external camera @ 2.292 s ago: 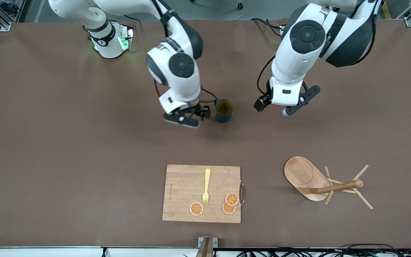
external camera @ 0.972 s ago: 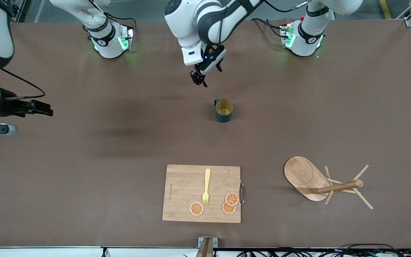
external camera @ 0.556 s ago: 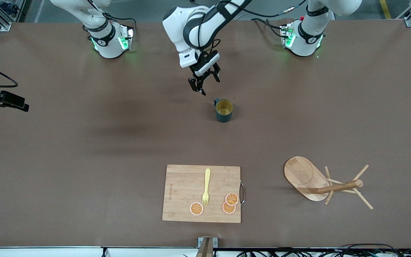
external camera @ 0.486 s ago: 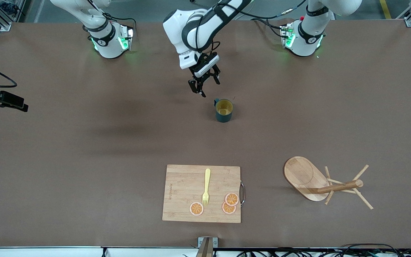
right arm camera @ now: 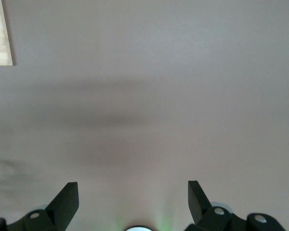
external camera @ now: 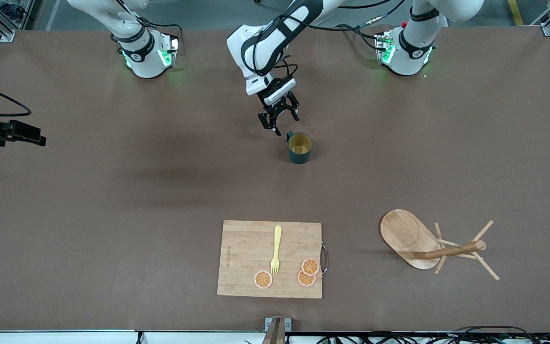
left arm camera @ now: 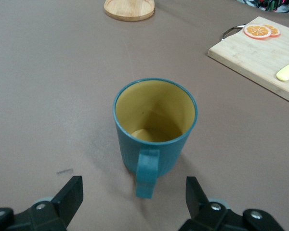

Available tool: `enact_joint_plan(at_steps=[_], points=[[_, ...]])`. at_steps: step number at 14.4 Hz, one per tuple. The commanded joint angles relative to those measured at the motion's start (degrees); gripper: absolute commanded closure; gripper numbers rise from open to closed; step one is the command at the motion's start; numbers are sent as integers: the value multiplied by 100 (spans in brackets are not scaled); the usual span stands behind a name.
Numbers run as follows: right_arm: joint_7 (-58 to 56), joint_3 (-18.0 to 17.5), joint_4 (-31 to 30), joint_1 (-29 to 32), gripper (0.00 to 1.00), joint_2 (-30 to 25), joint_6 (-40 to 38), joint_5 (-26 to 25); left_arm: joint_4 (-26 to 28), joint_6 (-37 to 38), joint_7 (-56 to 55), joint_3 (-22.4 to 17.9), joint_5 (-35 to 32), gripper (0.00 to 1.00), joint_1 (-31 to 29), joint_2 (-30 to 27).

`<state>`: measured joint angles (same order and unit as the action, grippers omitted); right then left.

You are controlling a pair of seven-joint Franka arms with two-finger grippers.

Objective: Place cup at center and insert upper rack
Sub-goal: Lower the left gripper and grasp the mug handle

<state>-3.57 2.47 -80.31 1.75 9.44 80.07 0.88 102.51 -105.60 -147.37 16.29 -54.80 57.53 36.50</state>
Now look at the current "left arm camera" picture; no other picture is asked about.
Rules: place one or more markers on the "wooden cup rack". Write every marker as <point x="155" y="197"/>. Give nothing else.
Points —
<point x="128" y="9"/>

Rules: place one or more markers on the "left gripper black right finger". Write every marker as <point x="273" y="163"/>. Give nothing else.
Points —
<point x="204" y="214"/>

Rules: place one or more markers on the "orange slice toy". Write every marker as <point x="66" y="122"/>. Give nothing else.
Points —
<point x="275" y="31"/>
<point x="257" y="31"/>

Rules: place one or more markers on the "blue cup yellow inside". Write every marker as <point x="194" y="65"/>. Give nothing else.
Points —
<point x="127" y="149"/>

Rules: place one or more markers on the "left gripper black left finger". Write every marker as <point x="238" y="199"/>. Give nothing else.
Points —
<point x="53" y="214"/>

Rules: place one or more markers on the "bamboo cutting board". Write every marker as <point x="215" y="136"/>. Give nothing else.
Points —
<point x="250" y="57"/>

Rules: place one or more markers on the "yellow plastic fork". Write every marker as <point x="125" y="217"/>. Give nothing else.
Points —
<point x="287" y="72"/>

